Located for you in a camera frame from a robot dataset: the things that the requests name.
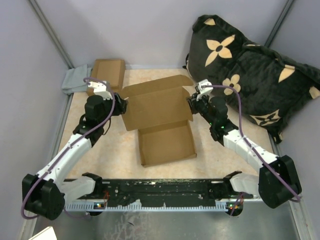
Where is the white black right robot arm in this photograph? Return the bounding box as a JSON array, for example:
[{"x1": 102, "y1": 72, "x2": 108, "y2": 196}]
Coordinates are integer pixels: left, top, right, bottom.
[{"x1": 187, "y1": 93, "x2": 302, "y2": 209}]

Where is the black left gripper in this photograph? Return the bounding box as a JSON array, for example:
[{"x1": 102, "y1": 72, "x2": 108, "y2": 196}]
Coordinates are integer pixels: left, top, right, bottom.
[{"x1": 99, "y1": 92, "x2": 128, "y2": 126}]

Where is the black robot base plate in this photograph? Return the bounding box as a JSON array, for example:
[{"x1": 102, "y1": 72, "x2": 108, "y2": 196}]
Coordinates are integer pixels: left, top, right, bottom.
[{"x1": 80, "y1": 178, "x2": 240, "y2": 208}]

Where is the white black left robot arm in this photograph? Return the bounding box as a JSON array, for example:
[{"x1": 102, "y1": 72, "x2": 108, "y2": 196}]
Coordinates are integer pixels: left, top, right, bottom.
[{"x1": 20, "y1": 93, "x2": 128, "y2": 220}]

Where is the white board corner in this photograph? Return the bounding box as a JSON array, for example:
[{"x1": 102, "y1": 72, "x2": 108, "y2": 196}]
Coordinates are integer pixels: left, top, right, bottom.
[{"x1": 29, "y1": 226, "x2": 57, "y2": 240}]

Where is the black plush flower-pattern pillow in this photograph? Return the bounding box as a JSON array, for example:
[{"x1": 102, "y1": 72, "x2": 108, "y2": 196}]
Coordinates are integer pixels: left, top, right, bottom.
[{"x1": 185, "y1": 14, "x2": 320, "y2": 143}]

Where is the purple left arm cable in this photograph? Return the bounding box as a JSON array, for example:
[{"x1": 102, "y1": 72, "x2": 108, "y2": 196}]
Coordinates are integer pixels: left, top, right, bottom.
[{"x1": 20, "y1": 77, "x2": 117, "y2": 220}]

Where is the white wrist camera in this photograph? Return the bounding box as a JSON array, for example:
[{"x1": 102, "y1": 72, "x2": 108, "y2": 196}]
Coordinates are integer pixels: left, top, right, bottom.
[
  {"x1": 86, "y1": 80, "x2": 113, "y2": 100},
  {"x1": 195, "y1": 79, "x2": 213, "y2": 101}
]

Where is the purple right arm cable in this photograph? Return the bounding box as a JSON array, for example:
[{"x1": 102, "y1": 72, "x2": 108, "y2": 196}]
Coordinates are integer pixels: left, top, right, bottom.
[{"x1": 199, "y1": 84, "x2": 302, "y2": 217}]

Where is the large folded brown cardboard box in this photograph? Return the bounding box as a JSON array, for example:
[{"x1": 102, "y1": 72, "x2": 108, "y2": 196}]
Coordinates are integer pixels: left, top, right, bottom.
[{"x1": 90, "y1": 59, "x2": 126, "y2": 93}]

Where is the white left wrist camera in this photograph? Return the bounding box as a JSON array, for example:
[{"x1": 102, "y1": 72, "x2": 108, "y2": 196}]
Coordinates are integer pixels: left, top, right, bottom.
[{"x1": 86, "y1": 80, "x2": 113, "y2": 100}]

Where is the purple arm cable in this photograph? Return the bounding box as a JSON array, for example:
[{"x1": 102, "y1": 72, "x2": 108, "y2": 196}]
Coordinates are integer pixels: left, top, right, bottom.
[
  {"x1": 20, "y1": 77, "x2": 117, "y2": 220},
  {"x1": 199, "y1": 84, "x2": 302, "y2": 217}
]

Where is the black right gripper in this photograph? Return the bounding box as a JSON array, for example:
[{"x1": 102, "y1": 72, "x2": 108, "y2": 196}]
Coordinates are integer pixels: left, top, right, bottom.
[{"x1": 186, "y1": 91, "x2": 216, "y2": 126}]

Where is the light blue folded cloth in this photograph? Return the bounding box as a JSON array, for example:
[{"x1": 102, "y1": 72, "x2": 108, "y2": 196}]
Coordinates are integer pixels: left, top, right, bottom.
[{"x1": 61, "y1": 64, "x2": 92, "y2": 95}]

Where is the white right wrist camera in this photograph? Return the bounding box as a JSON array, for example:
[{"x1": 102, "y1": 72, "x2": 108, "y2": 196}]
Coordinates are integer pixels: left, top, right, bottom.
[{"x1": 195, "y1": 79, "x2": 213, "y2": 101}]

